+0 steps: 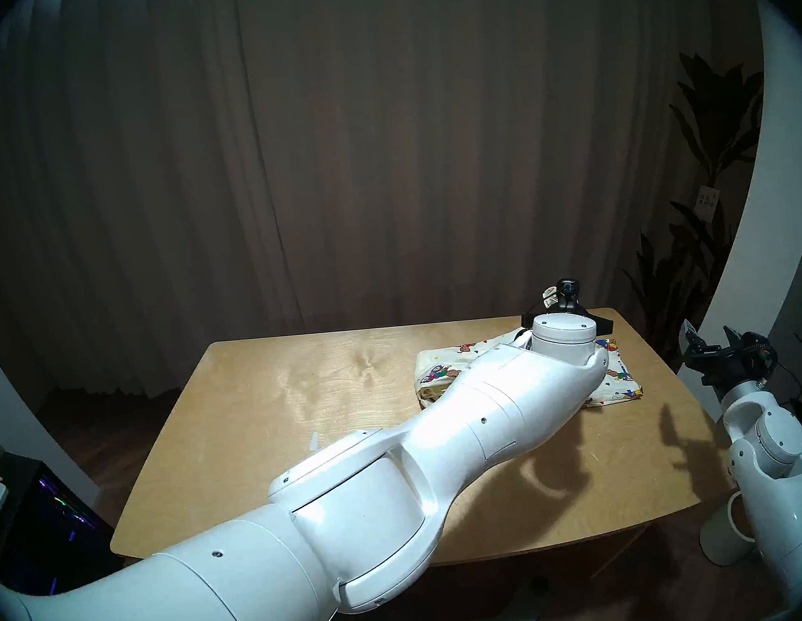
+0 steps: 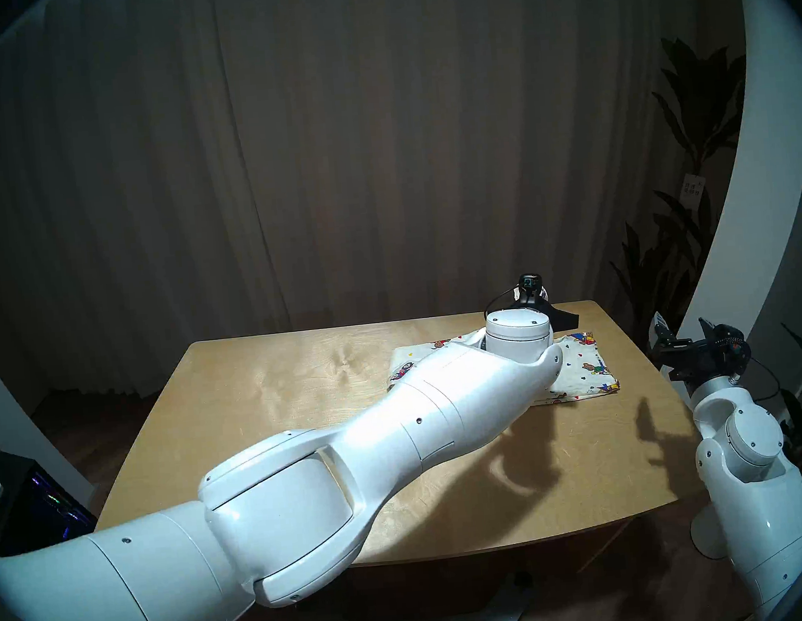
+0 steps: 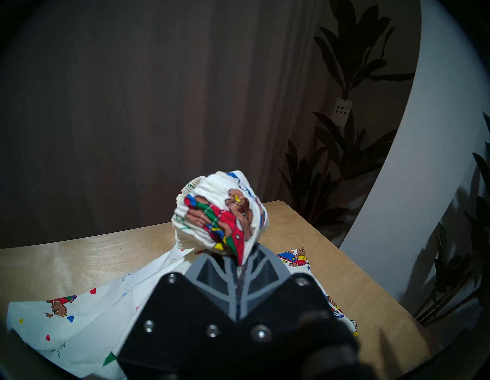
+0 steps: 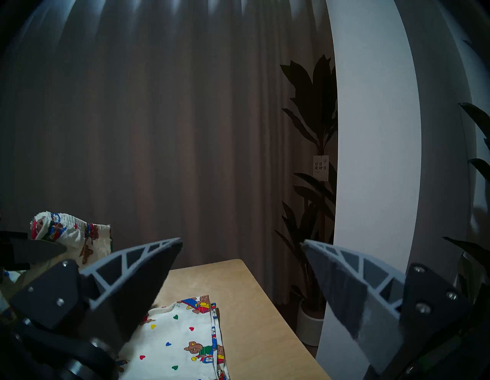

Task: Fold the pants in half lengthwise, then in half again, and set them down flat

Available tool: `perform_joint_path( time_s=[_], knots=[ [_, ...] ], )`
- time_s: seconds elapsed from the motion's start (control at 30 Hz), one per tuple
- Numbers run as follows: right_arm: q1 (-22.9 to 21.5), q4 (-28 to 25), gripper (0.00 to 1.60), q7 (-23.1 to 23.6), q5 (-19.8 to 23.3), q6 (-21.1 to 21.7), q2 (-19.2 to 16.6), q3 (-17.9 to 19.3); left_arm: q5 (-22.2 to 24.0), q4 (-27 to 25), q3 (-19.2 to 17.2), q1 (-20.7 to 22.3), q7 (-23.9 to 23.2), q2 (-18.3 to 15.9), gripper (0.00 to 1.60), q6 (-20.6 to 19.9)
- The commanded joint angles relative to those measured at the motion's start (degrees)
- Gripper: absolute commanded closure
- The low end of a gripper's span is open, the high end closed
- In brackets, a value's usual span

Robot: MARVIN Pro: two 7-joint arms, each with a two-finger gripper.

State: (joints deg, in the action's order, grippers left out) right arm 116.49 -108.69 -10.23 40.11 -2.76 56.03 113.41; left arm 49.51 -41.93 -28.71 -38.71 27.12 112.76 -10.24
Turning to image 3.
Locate white plant tag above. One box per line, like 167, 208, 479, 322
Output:
331, 98, 353, 127

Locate brown pleated curtain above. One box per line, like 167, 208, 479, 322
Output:
0, 0, 333, 249

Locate wide white curved arch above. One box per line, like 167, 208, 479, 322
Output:
339, 0, 490, 303

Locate white bear print pants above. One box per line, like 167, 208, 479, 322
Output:
6, 170, 360, 380

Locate dark potted plant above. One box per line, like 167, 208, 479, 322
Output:
413, 111, 490, 326

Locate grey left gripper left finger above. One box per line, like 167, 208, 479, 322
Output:
117, 255, 245, 378

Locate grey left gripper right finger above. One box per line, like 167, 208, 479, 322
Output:
237, 243, 358, 353

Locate tall dark leafy plant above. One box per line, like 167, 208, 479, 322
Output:
278, 0, 416, 228

